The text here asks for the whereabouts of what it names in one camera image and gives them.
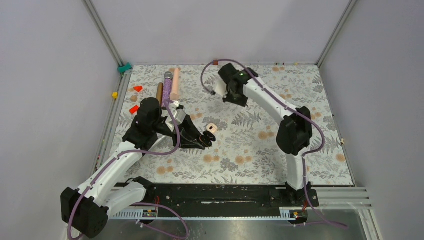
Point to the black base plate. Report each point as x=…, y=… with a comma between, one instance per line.
x=218, y=201

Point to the brown microphone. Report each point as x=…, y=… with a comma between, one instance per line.
x=159, y=92

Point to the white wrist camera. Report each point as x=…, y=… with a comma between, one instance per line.
x=178, y=114
x=220, y=88

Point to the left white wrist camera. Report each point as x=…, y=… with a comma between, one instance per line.
x=178, y=114

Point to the purple glitter microphone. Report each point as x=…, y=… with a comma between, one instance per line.
x=167, y=87

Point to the black earbud case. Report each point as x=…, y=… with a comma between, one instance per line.
x=207, y=139

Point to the pink microphone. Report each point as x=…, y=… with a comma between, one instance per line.
x=175, y=94

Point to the yellow cube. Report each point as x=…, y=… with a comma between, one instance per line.
x=115, y=95

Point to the beige earbud charging case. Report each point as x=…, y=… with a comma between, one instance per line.
x=212, y=128

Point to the red flat block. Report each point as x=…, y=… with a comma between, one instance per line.
x=134, y=109

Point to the floral patterned table mat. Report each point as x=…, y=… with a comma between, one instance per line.
x=245, y=151

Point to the red triangular block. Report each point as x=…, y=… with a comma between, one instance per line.
x=138, y=88

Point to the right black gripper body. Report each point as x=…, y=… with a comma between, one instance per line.
x=237, y=98

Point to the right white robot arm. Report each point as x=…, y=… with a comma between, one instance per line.
x=295, y=129

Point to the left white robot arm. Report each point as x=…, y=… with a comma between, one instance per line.
x=158, y=129

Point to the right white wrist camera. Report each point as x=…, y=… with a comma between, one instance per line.
x=220, y=88

